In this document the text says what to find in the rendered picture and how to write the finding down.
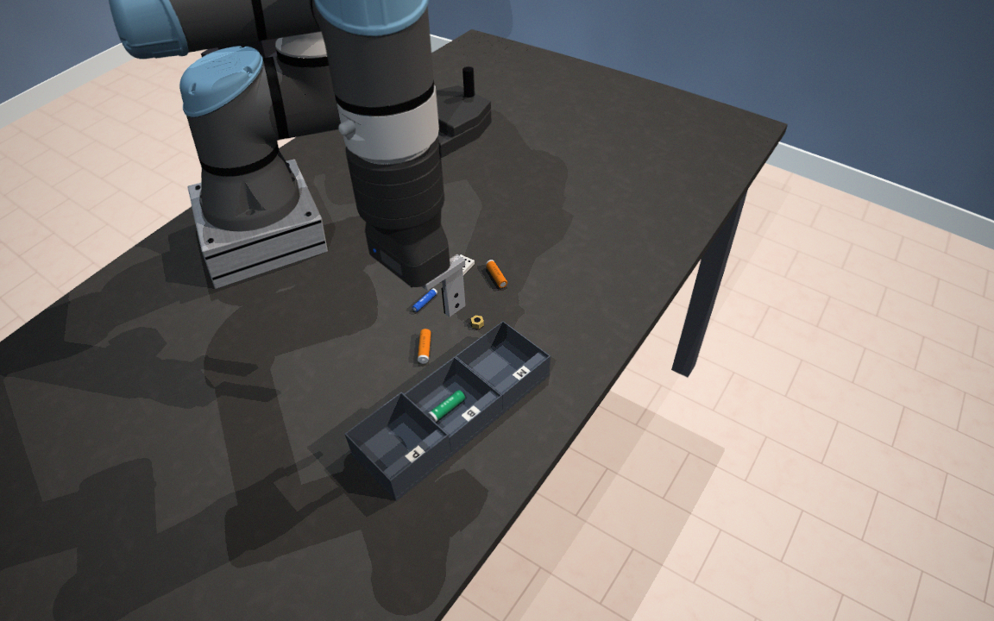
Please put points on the dark grey three-compartment bin rack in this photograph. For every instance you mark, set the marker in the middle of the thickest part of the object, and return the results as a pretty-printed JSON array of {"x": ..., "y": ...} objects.
[{"x": 494, "y": 373}]

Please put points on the blue battery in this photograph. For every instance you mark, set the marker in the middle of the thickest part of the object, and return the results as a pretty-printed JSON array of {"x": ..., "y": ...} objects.
[{"x": 425, "y": 299}]

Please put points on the orange aa battery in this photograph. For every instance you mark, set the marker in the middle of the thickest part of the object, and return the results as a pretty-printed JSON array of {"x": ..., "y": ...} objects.
[
  {"x": 496, "y": 274},
  {"x": 424, "y": 346}
]

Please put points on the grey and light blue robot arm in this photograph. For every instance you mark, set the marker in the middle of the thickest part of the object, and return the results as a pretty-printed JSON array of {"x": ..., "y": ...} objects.
[{"x": 238, "y": 104}]

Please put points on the green aa battery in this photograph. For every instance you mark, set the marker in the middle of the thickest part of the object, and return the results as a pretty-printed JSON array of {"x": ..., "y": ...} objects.
[{"x": 446, "y": 406}]

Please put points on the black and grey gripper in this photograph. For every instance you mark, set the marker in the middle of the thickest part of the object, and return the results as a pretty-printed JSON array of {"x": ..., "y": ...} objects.
[{"x": 396, "y": 173}]

